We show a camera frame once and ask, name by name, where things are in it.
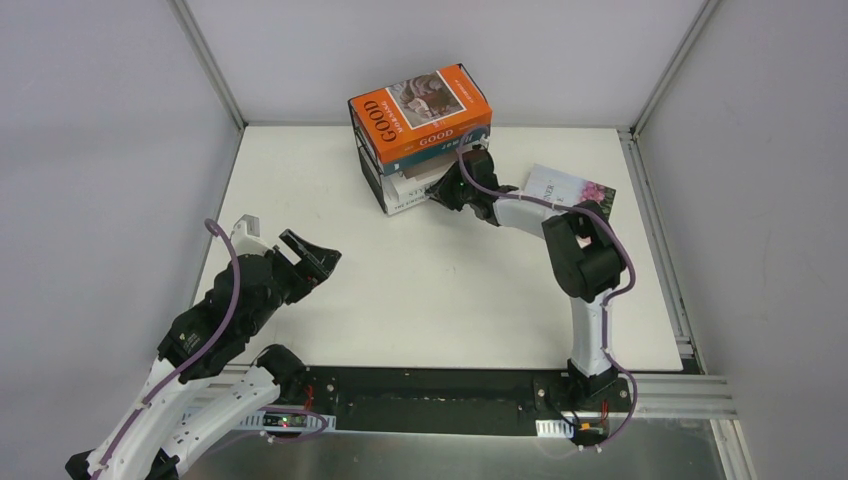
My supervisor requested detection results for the teal Humor book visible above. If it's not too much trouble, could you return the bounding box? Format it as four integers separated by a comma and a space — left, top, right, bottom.
376, 125, 490, 176

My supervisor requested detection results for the aluminium frame rail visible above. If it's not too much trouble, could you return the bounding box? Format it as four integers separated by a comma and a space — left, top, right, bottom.
192, 360, 738, 439

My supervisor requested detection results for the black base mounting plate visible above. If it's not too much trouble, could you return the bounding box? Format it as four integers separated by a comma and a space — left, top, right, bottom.
296, 366, 632, 437

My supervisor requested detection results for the white Singularity book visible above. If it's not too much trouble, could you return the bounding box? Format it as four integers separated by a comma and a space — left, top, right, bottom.
384, 189, 431, 216

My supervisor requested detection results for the orange Good Morning book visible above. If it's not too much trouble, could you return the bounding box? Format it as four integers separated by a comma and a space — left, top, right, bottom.
348, 63, 493, 166

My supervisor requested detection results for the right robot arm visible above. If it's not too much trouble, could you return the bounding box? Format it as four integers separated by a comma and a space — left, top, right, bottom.
426, 149, 631, 410

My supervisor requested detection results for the white Style magazine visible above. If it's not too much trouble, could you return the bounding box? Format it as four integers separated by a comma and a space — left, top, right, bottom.
385, 153, 456, 202

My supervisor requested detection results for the black wire wooden shelf rack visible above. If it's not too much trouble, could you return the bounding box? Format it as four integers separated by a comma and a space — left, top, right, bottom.
353, 127, 388, 212

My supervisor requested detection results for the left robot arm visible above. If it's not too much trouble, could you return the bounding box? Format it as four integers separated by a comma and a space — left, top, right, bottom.
65, 221, 342, 479

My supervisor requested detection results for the pink floral Designer Fate book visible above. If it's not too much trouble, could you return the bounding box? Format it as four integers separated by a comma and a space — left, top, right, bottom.
523, 164, 616, 220

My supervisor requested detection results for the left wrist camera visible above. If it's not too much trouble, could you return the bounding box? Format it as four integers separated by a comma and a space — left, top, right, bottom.
230, 214, 274, 256

